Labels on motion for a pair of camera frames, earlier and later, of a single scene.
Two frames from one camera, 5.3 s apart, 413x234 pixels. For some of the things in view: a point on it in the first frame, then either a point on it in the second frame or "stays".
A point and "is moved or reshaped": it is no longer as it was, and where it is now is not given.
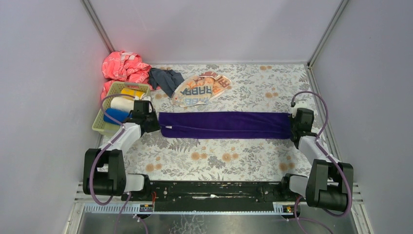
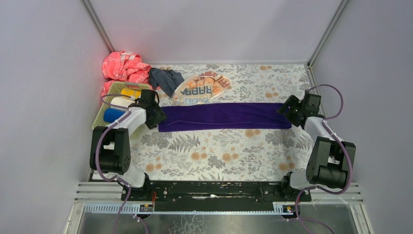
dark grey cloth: x=167 y=79 stays
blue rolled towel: x=121 y=115 stays
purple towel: x=225 y=125 is moved or reshaped
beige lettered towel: x=199 y=89 stays
